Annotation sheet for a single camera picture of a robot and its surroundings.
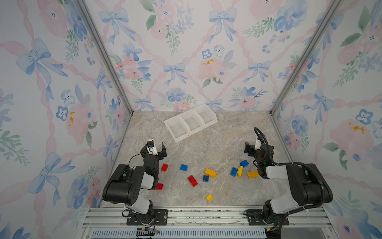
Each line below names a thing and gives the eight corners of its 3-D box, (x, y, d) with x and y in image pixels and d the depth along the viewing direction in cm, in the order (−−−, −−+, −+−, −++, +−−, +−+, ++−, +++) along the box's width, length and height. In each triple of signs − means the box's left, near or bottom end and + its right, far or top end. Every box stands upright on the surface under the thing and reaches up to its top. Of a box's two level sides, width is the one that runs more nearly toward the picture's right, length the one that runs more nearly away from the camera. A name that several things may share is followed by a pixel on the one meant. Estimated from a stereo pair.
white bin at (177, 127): (175, 143, 103) (174, 138, 98) (164, 127, 113) (163, 121, 107) (191, 135, 108) (191, 129, 103) (179, 120, 117) (179, 114, 112)
